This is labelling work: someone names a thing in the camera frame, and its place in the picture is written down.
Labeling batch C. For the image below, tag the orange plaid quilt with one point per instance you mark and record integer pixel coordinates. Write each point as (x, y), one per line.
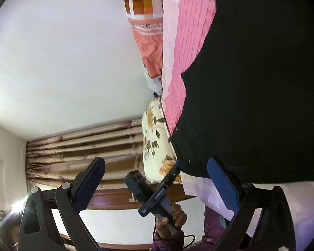
(144, 5)

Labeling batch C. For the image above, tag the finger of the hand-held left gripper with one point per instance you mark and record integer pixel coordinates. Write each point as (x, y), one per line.
(174, 171)

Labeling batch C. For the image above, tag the person's head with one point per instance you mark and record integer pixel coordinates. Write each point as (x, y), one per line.
(9, 227)

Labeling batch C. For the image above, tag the person's left hand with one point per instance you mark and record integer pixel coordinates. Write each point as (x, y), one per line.
(179, 214)

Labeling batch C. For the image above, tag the pink checked bed sheet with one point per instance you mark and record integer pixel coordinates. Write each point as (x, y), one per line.
(188, 44)

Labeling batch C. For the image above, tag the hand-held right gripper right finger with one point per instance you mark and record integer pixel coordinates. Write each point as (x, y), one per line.
(222, 183)

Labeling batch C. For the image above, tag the beige floral curtain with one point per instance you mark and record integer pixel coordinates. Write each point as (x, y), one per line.
(81, 146)

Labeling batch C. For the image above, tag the floral pillow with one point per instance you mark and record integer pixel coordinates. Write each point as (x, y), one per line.
(154, 141)

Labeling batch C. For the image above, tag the white plastic bag blue print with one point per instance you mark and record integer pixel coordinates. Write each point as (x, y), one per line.
(154, 85)

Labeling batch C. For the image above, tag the person's purple clothing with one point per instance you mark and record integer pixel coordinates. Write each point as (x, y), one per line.
(212, 224)

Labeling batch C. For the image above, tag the person's left forearm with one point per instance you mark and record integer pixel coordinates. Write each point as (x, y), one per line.
(167, 244)

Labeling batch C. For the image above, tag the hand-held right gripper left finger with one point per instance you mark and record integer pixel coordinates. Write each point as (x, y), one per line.
(90, 183)

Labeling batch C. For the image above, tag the black pants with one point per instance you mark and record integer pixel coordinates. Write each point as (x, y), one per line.
(251, 83)

